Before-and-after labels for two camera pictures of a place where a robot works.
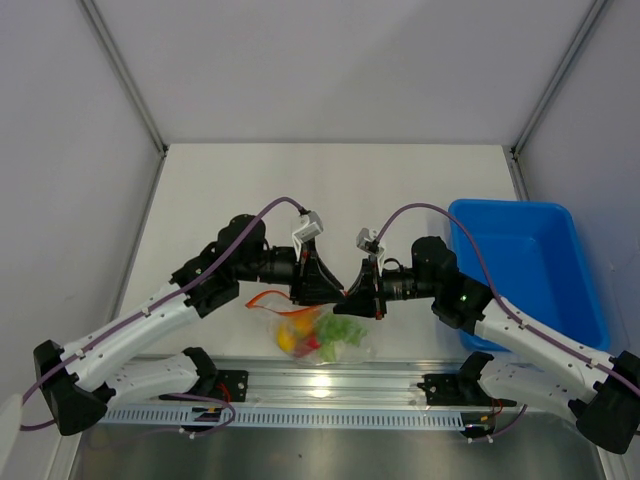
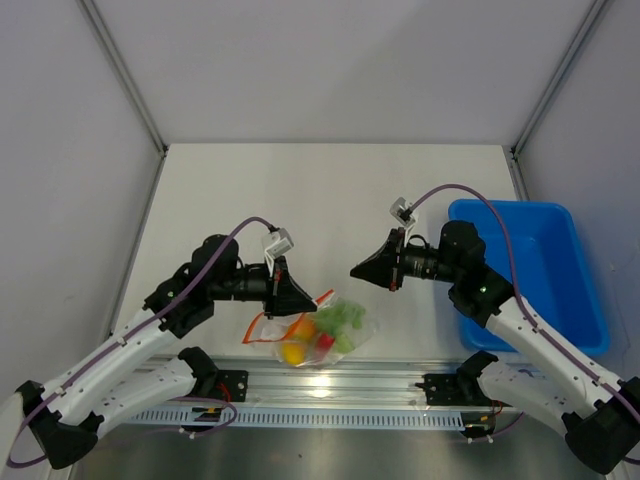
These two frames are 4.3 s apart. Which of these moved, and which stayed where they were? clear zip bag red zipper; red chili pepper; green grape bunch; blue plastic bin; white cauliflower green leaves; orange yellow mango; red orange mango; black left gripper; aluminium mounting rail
Moved: orange yellow mango; red chili pepper; clear zip bag red zipper; green grape bunch; black left gripper; white cauliflower green leaves
Stayed: aluminium mounting rail; blue plastic bin; red orange mango
